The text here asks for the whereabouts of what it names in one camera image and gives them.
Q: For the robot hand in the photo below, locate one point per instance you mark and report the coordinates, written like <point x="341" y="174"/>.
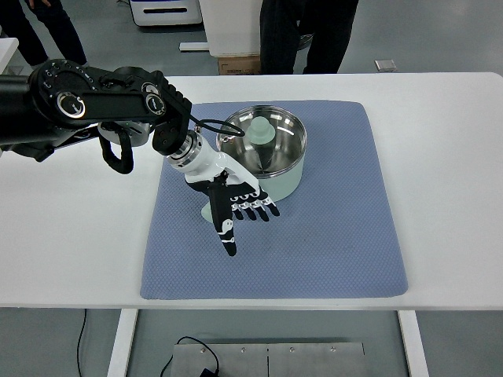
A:
<point x="224" y="204"/>

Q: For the person's hand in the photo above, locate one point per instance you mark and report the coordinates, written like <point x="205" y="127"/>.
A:
<point x="37" y="2"/>

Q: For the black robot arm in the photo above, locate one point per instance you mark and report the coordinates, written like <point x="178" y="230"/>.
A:
<point x="110" y="104"/>

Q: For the person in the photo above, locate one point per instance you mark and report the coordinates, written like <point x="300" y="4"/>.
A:
<point x="39" y="35"/>
<point x="287" y="35"/>

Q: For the glass lid with green knob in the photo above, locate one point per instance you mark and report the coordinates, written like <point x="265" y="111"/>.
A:
<point x="287" y="145"/>

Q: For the blue textured mat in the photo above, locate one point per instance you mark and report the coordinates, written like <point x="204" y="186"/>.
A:
<point x="314" y="259"/>

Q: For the white appliance with black slot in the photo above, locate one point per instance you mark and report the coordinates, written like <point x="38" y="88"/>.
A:
<point x="169" y="15"/>

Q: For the cardboard box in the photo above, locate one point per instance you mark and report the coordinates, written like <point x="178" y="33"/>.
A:
<point x="239" y="66"/>

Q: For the white base foot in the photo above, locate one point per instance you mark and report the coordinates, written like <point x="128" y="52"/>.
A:
<point x="194" y="46"/>

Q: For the black power adapter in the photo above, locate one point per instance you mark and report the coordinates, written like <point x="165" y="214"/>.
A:
<point x="210" y="372"/>

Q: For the white table leg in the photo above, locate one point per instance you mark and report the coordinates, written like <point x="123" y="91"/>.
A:
<point x="414" y="345"/>
<point x="122" y="345"/>

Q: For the white upright panel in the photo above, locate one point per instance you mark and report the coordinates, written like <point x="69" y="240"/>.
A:
<point x="232" y="27"/>

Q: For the grey metal plate with screws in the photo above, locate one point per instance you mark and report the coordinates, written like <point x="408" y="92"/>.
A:
<point x="314" y="361"/>

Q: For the grey square floor plate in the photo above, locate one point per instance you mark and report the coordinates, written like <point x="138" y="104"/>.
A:
<point x="385" y="64"/>

